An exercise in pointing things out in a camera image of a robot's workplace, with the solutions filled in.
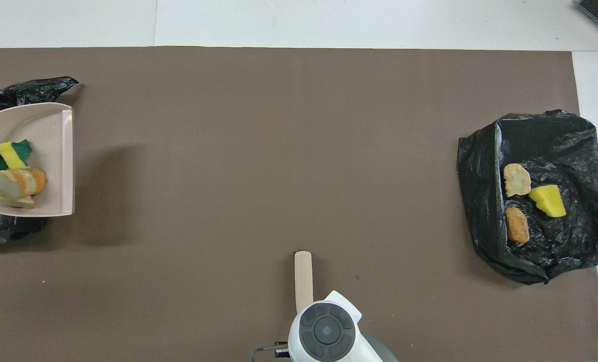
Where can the beige brush with black bristles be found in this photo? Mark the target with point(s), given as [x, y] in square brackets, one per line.
[303, 279]

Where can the brown bread roll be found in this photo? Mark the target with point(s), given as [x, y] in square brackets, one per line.
[517, 226]

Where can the beige plastic dustpan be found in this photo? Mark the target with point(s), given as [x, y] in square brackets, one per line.
[52, 146]

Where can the yellow and green sponge piece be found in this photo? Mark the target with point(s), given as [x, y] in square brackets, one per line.
[14, 153]

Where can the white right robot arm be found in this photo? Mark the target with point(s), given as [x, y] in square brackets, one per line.
[329, 332]

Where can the black plastic trash bag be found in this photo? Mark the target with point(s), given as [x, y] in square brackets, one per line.
[555, 141]
[42, 89]

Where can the brown paper table mat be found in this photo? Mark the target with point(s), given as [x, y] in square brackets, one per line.
[278, 151]

